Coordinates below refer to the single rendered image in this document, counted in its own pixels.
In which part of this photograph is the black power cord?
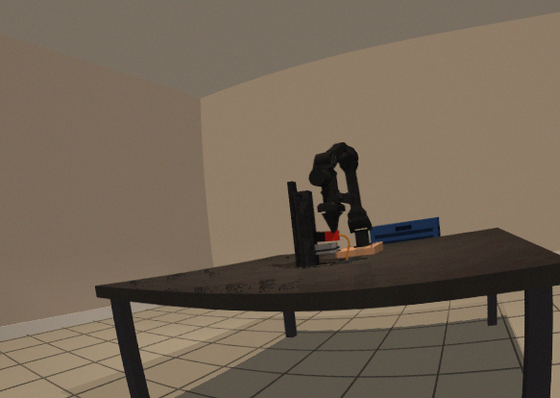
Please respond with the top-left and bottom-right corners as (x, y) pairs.
(312, 242), (340, 255)

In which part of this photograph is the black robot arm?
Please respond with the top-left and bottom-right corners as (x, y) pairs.
(309, 142), (373, 248)

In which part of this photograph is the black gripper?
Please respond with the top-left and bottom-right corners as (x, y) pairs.
(317, 187), (346, 233)

